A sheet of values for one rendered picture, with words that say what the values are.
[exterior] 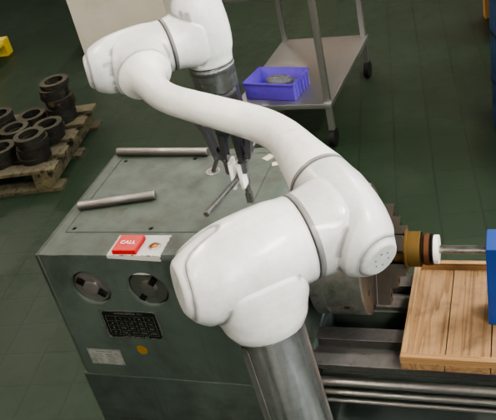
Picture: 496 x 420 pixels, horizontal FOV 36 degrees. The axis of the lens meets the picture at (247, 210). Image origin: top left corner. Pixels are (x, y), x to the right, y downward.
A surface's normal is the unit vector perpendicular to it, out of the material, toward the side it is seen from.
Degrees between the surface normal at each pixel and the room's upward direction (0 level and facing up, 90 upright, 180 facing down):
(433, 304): 0
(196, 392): 90
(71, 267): 90
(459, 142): 0
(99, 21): 90
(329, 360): 26
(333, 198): 20
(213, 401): 90
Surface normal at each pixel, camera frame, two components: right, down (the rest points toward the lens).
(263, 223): -0.05, -0.60
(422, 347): -0.20, -0.82
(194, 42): 0.31, 0.44
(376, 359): -0.30, -0.49
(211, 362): -0.28, 0.57
